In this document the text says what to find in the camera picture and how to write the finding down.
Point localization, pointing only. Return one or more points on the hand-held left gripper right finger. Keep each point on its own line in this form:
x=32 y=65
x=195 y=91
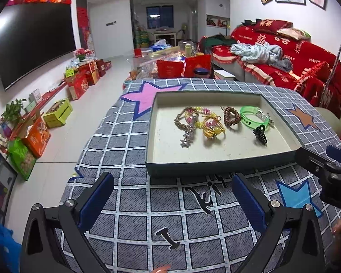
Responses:
x=245 y=199

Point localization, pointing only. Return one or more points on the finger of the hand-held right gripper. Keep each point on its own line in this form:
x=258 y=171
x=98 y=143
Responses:
x=311 y=159
x=339 y=155

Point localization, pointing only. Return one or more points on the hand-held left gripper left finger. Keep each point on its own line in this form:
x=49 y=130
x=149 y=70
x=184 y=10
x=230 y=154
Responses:
x=98 y=199

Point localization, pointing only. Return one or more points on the beige shallow tray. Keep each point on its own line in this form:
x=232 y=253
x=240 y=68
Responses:
x=238 y=150

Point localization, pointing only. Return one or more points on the black hair claw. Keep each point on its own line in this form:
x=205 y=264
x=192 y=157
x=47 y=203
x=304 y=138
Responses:
x=258 y=136

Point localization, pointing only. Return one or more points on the person's right hand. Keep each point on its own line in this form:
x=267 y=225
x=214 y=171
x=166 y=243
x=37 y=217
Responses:
x=339 y=227

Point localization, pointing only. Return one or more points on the person's left hand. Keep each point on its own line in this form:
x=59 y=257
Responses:
x=162 y=269

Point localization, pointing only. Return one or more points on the beige sofa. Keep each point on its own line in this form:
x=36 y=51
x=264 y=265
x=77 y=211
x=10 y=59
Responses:
x=336 y=119

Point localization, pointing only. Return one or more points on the grey checked tablecloth with stars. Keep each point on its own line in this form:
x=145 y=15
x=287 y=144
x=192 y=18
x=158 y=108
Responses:
x=136 y=199

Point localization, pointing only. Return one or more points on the green snack packet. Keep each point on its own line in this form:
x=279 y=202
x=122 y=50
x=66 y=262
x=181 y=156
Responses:
x=22 y=162

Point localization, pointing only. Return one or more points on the orange snack packet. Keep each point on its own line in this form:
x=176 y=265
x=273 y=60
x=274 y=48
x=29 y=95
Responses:
x=37 y=139

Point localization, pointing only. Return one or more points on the red covered sofa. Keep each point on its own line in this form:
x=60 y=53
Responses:
x=281 y=74

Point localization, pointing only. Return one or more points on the selfie stick tripod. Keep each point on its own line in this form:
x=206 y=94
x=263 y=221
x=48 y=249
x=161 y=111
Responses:
x=336 y=62

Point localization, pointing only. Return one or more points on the green cardboard box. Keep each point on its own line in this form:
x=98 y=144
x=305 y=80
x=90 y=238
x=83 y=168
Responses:
x=56 y=115

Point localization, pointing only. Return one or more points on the dark monitor screen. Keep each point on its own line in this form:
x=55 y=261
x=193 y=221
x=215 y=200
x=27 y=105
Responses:
x=0 y=182

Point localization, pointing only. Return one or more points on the person's blue clothing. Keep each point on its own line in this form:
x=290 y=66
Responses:
x=2 y=247

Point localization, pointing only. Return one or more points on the red low shelf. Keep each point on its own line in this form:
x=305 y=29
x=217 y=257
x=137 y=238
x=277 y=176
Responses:
x=34 y=111

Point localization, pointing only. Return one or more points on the pile of grey white clothes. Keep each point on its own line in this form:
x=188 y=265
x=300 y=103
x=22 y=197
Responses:
x=258 y=54

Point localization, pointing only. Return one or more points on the stack of red gift boxes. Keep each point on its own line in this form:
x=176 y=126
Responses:
x=83 y=79

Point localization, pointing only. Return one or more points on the green potted plant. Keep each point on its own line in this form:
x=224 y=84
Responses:
x=14 y=111

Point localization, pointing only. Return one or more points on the beige patterned pillow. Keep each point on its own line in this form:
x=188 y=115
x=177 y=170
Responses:
x=294 y=33

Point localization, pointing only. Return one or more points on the blue lidded jar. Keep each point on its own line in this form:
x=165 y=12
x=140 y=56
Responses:
x=202 y=73

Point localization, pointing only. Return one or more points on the red pillow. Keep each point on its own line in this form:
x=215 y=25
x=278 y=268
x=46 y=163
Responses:
x=272 y=25

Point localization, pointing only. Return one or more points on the tall red gift bag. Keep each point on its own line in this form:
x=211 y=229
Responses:
x=198 y=62

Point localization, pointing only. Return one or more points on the pink flower bouquet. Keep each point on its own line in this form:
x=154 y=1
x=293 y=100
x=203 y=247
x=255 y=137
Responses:
x=83 y=54

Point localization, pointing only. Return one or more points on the wide red gift bag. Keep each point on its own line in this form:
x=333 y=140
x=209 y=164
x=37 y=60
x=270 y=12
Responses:
x=170 y=69

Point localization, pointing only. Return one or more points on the dark green cloth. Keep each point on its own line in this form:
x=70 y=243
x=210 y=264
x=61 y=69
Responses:
x=216 y=41

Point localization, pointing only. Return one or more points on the white side table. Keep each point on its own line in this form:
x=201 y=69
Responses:
x=163 y=35

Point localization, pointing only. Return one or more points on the dark window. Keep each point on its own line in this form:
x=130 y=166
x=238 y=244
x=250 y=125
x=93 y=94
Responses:
x=159 y=16

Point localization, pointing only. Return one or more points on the black wall television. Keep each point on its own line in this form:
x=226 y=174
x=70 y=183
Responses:
x=34 y=42

